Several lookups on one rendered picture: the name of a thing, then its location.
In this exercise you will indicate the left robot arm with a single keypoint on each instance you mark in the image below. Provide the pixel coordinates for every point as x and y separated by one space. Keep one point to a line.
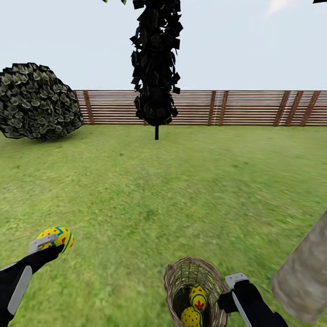
15 278

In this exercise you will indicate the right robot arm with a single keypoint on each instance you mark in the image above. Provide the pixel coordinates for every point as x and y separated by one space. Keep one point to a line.
245 298

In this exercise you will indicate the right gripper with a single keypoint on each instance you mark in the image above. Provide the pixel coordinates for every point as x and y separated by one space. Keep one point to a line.
226 302

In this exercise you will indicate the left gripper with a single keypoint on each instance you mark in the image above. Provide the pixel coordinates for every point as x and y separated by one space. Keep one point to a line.
47 254

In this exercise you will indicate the easter egg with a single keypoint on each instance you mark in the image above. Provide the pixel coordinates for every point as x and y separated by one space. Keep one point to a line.
65 237
198 297
191 317

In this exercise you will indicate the wicker basket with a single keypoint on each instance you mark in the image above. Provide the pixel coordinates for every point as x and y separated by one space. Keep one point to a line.
201 273

